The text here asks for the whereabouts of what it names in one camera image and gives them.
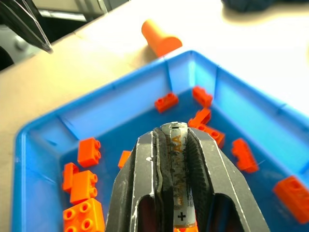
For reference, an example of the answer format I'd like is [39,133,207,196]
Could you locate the orange four-stud toy brick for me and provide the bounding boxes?
[63,198,106,232]

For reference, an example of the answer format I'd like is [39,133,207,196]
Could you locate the dark blue rounded object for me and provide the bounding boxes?
[221,0,275,12]

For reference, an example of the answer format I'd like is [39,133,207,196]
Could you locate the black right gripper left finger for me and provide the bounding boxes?
[105,128,175,232]

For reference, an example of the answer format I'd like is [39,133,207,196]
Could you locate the blue plastic bin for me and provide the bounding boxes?
[11,49,309,232]

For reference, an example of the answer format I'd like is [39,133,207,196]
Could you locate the orange cylinder peg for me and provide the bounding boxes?
[141,19,183,58]

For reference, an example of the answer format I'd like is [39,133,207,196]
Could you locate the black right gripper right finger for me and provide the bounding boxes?
[185,127,270,232]

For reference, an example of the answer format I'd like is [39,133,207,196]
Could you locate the grey AA battery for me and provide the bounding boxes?
[159,121,198,230]

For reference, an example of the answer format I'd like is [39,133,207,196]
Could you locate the black pointed glossy panel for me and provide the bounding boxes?
[0,0,54,54]

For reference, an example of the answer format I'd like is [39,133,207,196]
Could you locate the small orange toy brick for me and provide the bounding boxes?
[197,124,226,149]
[61,162,81,193]
[187,108,212,129]
[154,92,180,114]
[273,175,309,225]
[231,138,260,174]
[117,150,132,170]
[77,137,102,168]
[70,170,98,205]
[192,86,214,108]

